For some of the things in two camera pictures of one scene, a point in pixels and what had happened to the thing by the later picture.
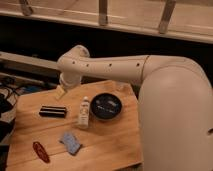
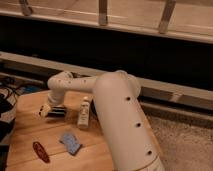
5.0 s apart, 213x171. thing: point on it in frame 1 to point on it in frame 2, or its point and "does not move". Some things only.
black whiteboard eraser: x=53 y=111 does not move
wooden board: x=96 y=126 does not move
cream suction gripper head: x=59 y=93 to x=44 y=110
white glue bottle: x=84 y=112 does not move
